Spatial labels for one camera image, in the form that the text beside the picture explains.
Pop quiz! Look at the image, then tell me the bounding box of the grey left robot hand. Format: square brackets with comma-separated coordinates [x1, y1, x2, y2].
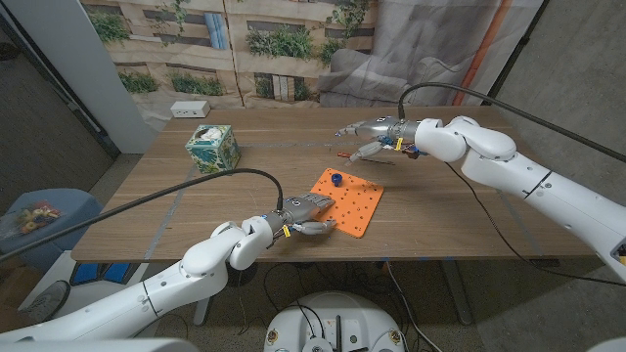
[278, 192, 338, 237]

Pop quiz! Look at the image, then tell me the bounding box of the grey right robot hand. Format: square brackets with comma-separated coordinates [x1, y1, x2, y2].
[335, 115, 422, 167]

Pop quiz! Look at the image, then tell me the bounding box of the orange square pegboard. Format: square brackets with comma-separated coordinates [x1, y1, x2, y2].
[309, 167, 385, 240]

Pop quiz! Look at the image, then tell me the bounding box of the green floral tissue box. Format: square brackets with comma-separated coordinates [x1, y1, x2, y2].
[184, 123, 242, 176]

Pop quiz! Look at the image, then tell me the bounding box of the black round disc under table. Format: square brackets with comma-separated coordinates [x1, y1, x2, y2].
[224, 262, 258, 287]

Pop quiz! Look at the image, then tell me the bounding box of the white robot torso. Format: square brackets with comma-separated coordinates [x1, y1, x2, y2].
[263, 290, 406, 352]

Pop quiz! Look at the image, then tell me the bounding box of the printed fabric backdrop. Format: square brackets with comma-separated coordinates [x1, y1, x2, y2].
[80, 0, 545, 131]

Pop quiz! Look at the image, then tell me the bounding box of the white table leg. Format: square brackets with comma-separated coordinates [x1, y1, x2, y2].
[193, 295, 214, 327]

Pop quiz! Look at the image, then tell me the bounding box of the white power strip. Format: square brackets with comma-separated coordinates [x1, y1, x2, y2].
[169, 100, 211, 119]

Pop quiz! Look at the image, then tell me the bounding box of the grey table leg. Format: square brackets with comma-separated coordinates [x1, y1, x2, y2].
[442, 259, 473, 327]

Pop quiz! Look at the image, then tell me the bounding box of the white base with blue panels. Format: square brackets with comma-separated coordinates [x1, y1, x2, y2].
[19, 249, 148, 314]

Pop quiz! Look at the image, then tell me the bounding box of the blue bin with items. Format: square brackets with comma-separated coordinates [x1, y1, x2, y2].
[0, 188, 103, 273]

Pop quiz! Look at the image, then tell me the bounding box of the clear bag of colourful toys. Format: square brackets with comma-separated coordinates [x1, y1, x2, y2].
[0, 198, 65, 241]

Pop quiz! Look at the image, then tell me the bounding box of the grey shoe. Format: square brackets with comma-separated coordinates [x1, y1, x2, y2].
[19, 280, 72, 324]

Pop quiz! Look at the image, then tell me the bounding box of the white floor cable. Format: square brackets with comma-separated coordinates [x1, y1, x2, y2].
[384, 261, 434, 352]

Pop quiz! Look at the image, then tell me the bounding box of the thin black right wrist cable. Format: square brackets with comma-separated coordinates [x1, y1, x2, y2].
[443, 159, 626, 288]

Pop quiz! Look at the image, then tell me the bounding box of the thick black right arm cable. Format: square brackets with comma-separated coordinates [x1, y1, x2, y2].
[397, 81, 626, 163]

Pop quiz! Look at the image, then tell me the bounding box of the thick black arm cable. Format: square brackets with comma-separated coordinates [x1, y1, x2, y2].
[397, 81, 626, 163]
[0, 167, 286, 263]

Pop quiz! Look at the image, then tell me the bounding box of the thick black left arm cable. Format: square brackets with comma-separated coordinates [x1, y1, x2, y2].
[0, 167, 286, 263]

